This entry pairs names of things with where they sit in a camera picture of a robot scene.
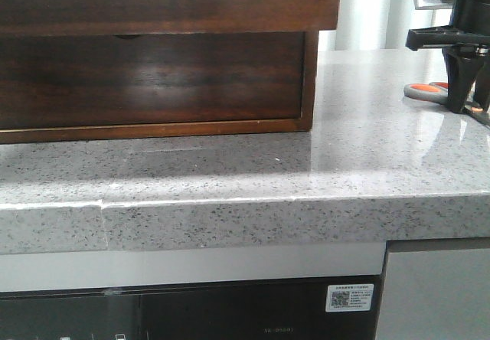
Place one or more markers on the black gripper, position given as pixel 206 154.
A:
pixel 463 39

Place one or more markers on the grey orange scissors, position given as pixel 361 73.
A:
pixel 437 92

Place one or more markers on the wooden drawer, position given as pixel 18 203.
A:
pixel 103 17
pixel 191 76

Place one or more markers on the dark wooden drawer cabinet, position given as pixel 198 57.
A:
pixel 312 79

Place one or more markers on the white grey curtain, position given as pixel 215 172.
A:
pixel 377 24

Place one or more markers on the grey cabinet door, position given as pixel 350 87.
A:
pixel 442 294

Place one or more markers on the white QR code sticker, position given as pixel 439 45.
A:
pixel 349 298

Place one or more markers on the black under-counter appliance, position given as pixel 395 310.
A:
pixel 250 309

